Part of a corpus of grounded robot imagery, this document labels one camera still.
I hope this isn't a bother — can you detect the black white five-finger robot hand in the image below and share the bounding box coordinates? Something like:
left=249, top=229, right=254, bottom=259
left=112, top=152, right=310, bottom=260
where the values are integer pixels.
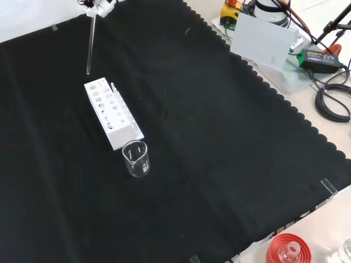
left=84, top=0, right=116, bottom=18

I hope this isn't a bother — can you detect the clear glass rod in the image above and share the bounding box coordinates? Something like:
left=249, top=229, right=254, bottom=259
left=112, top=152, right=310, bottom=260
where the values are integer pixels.
left=86, top=14, right=97, bottom=75

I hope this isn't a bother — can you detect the white test tube rack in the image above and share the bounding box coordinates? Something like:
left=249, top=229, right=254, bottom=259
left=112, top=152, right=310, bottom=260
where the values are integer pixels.
left=83, top=77, right=145, bottom=151

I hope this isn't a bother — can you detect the clear glass beaker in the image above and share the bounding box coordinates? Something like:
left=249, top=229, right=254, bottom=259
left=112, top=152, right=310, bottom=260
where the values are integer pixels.
left=121, top=139, right=151, bottom=179

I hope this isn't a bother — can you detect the yellow stop button box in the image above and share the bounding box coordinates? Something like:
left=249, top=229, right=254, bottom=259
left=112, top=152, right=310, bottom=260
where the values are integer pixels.
left=220, top=0, right=244, bottom=26

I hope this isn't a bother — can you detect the black cloth with scalloped edge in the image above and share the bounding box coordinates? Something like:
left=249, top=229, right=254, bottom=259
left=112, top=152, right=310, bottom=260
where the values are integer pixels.
left=0, top=0, right=351, bottom=263

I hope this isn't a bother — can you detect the pale board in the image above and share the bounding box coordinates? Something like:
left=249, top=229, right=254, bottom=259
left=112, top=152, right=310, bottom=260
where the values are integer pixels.
left=231, top=12, right=296, bottom=73

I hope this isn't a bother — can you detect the black power adapter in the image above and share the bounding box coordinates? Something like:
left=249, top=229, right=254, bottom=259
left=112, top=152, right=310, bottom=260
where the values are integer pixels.
left=298, top=48, right=347, bottom=75

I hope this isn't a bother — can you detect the black tripod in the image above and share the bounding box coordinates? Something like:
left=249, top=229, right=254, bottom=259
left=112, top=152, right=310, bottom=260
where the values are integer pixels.
left=312, top=0, right=351, bottom=48

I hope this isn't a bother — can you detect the orange clamp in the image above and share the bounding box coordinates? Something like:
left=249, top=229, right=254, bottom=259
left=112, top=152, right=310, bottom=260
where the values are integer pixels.
left=323, top=43, right=342, bottom=55

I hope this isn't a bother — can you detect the clear glass flask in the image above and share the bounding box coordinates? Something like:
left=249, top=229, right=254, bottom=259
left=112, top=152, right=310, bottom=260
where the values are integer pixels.
left=278, top=241, right=301, bottom=263

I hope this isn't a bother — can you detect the clear glass vessel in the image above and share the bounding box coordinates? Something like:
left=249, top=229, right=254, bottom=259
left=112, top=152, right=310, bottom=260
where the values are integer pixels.
left=337, top=236, right=351, bottom=263

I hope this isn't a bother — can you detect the grey metal base plate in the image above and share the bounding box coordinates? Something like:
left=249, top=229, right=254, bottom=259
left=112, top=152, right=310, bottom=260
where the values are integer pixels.
left=210, top=15, right=316, bottom=95

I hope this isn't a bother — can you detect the coiled black cable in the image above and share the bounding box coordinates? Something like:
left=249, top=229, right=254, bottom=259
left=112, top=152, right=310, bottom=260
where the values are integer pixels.
left=314, top=84, right=351, bottom=123

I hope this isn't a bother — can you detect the red ribbed ring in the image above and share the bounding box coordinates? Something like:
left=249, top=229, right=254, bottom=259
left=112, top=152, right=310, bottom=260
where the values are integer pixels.
left=265, top=232, right=313, bottom=263

